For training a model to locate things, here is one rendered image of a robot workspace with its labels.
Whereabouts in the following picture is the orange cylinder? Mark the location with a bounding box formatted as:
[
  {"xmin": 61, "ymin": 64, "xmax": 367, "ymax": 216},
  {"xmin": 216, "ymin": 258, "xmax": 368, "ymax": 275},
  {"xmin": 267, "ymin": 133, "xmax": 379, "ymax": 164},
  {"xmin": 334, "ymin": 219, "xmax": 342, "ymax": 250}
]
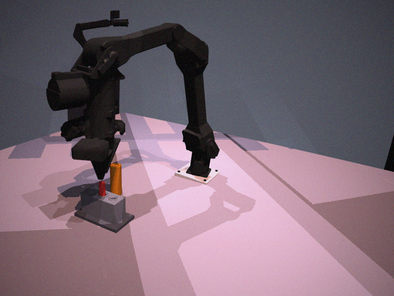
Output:
[{"xmin": 110, "ymin": 163, "xmax": 122, "ymax": 195}]

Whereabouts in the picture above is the dark red peg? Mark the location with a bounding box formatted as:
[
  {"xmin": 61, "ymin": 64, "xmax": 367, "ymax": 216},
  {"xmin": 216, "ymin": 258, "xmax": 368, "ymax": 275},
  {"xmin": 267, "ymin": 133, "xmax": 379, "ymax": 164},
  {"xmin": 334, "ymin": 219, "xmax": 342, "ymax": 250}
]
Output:
[{"xmin": 98, "ymin": 181, "xmax": 106, "ymax": 196}]

